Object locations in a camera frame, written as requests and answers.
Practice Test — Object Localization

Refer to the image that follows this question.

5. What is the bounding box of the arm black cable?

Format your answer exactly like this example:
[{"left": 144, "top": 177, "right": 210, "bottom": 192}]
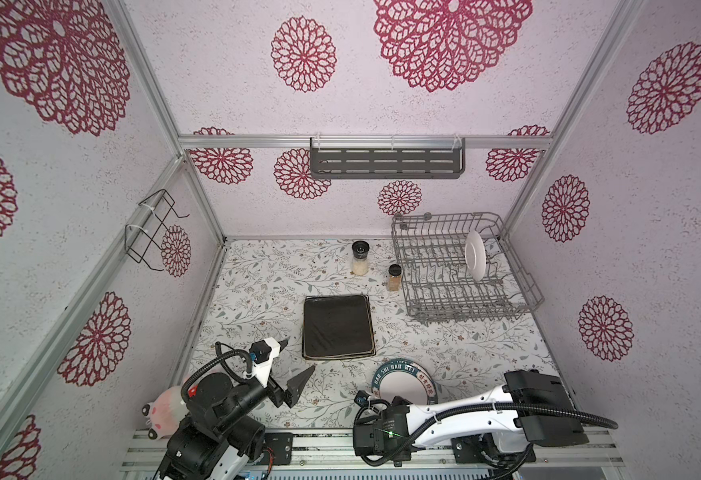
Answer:
[
  {"left": 352, "top": 398, "right": 619, "bottom": 469},
  {"left": 179, "top": 341, "right": 254, "bottom": 403}
]

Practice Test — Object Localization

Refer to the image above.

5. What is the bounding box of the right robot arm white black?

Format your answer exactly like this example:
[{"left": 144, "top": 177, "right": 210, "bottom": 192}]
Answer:
[{"left": 352, "top": 370, "right": 588, "bottom": 468}]

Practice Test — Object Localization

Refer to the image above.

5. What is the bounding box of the aluminium front rail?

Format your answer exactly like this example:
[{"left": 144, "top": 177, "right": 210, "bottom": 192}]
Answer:
[{"left": 120, "top": 425, "right": 624, "bottom": 475}]

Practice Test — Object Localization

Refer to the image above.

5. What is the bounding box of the salt grinder black lid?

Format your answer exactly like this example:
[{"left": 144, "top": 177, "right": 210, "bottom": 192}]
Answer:
[{"left": 351, "top": 240, "right": 370, "bottom": 276}]

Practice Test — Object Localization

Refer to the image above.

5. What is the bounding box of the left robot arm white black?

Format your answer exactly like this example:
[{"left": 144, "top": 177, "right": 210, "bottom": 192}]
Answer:
[{"left": 154, "top": 338, "right": 316, "bottom": 479}]

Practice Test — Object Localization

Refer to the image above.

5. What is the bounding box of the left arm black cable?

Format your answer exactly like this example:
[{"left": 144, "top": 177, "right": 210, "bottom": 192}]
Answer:
[{"left": 179, "top": 341, "right": 254, "bottom": 403}]

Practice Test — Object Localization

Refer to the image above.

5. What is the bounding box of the grey wall shelf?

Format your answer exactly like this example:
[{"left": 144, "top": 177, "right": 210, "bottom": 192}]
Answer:
[{"left": 308, "top": 137, "right": 465, "bottom": 180}]

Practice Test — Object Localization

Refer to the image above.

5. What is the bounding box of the black wire wall holder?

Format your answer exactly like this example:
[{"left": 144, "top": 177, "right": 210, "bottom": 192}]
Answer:
[{"left": 122, "top": 189, "right": 192, "bottom": 277}]

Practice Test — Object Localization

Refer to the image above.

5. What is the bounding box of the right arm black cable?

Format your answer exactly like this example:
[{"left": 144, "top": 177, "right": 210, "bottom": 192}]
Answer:
[{"left": 352, "top": 398, "right": 619, "bottom": 469}]

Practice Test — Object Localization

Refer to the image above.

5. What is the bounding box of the grey wire dish rack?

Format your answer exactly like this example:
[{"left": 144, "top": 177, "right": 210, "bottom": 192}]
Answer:
[{"left": 391, "top": 212, "right": 544, "bottom": 324}]

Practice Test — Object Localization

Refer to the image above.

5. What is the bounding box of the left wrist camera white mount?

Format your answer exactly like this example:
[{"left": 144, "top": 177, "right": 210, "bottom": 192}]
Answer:
[{"left": 248, "top": 338, "right": 282, "bottom": 387}]

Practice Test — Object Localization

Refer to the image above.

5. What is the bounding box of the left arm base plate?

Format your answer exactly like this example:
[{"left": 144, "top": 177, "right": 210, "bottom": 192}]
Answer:
[{"left": 252, "top": 432, "right": 294, "bottom": 467}]

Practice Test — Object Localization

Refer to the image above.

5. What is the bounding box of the white round plate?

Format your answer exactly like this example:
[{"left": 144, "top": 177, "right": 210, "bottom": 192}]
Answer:
[
  {"left": 371, "top": 358, "right": 438, "bottom": 405},
  {"left": 464, "top": 230, "right": 487, "bottom": 282}
]

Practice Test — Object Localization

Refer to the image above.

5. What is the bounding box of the black square plate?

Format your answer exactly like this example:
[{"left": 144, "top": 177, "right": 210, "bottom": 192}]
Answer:
[
  {"left": 302, "top": 294, "right": 376, "bottom": 356},
  {"left": 302, "top": 353, "right": 375, "bottom": 361}
]

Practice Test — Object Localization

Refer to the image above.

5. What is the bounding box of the red pink plush toy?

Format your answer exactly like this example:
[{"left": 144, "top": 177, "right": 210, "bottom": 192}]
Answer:
[{"left": 142, "top": 386, "right": 188, "bottom": 440}]

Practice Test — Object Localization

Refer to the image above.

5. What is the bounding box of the small amber spice jar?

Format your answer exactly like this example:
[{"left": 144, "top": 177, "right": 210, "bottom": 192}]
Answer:
[{"left": 386, "top": 264, "right": 402, "bottom": 292}]

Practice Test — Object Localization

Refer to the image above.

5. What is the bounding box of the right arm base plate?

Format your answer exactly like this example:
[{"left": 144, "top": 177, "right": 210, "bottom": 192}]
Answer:
[{"left": 451, "top": 432, "right": 528, "bottom": 469}]

